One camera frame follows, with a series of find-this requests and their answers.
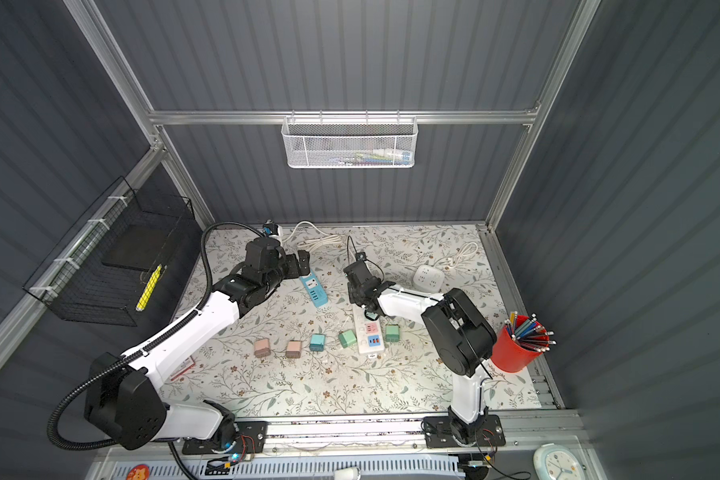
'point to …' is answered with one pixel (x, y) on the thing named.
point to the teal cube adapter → (317, 342)
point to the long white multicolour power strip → (369, 333)
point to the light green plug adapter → (392, 333)
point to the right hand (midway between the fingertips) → (362, 285)
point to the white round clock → (556, 462)
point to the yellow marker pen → (148, 288)
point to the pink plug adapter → (262, 348)
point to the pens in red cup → (528, 332)
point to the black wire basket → (102, 270)
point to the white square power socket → (428, 278)
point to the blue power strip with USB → (316, 289)
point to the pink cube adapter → (293, 350)
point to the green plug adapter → (347, 338)
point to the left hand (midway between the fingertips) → (294, 255)
